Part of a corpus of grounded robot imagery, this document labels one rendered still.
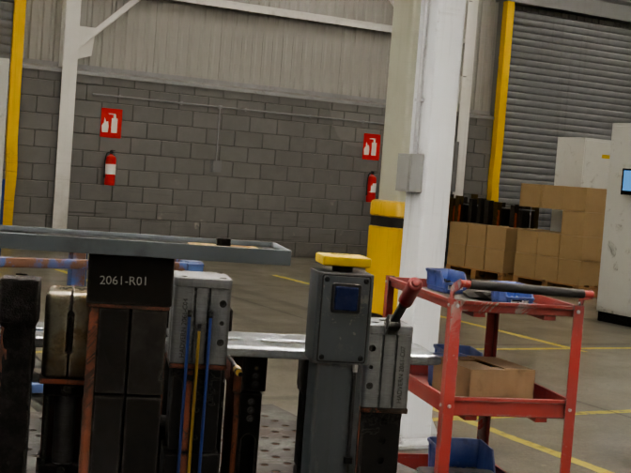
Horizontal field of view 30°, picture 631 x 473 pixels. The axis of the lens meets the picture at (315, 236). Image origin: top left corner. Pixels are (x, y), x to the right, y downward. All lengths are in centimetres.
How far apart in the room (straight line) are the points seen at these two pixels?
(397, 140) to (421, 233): 329
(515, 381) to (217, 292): 240
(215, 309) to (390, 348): 25
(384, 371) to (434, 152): 404
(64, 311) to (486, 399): 238
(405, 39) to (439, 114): 330
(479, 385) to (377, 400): 219
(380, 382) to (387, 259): 716
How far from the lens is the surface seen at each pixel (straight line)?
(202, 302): 157
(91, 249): 137
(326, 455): 147
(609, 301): 1213
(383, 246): 882
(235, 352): 171
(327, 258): 143
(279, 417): 272
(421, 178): 561
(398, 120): 886
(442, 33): 567
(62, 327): 158
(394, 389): 164
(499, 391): 385
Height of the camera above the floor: 126
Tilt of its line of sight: 3 degrees down
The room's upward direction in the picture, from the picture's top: 4 degrees clockwise
